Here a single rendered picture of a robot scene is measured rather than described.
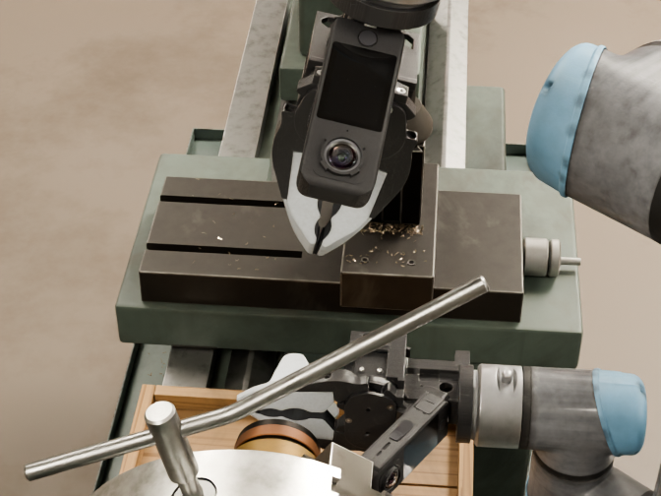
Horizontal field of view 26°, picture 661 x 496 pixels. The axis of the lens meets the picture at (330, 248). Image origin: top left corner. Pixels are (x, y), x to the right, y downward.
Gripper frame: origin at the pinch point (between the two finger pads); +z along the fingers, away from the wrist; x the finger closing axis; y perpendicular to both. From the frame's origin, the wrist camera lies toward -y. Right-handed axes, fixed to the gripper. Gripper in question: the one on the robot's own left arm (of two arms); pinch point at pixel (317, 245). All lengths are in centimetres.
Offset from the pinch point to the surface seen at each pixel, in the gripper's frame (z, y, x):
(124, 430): 90, 59, 15
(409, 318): 0.1, -5.2, -6.8
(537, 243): 37, 53, -28
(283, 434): 27.3, 7.3, -2.0
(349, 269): 36, 41, -7
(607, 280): 126, 160, -74
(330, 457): 17.7, -2.7, -4.8
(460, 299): -1.9, -4.6, -9.7
